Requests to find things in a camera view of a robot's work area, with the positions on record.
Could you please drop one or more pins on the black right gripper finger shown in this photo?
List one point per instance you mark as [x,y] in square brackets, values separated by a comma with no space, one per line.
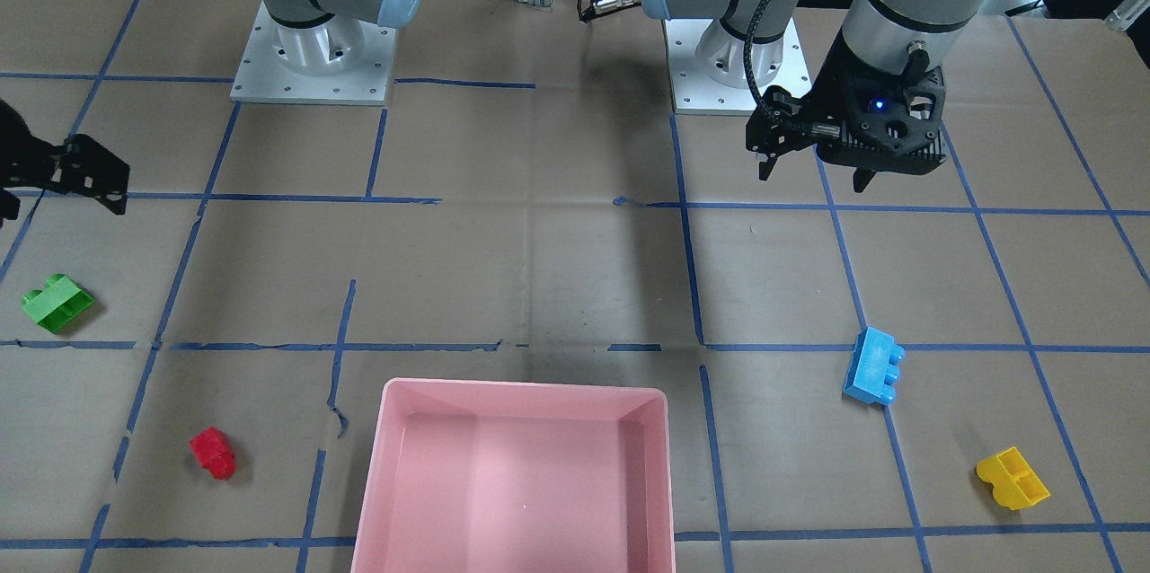
[86,168]

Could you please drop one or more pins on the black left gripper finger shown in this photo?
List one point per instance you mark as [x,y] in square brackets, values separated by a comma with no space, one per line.
[768,159]
[861,178]

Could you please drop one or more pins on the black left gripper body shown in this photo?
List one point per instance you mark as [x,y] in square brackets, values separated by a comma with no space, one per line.
[831,86]

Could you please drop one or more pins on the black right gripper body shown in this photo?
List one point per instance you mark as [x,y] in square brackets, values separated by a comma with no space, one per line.
[83,169]

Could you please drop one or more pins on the green toy block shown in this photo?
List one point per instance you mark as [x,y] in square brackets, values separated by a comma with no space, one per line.
[56,304]

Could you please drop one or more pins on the blue toy block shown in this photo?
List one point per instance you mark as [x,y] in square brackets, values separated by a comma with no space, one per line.
[875,367]

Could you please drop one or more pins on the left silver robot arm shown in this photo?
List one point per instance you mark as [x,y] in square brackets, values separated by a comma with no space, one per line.
[876,30]

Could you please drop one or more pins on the pink plastic box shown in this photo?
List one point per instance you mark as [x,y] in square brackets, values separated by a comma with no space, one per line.
[474,476]

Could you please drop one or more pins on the red toy block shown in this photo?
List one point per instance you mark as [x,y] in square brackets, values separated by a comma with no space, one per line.
[212,450]

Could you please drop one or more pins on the yellow toy block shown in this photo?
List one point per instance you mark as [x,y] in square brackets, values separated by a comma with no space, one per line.
[1013,483]

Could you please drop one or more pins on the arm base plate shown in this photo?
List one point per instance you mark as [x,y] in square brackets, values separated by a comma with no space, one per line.
[339,62]
[707,72]

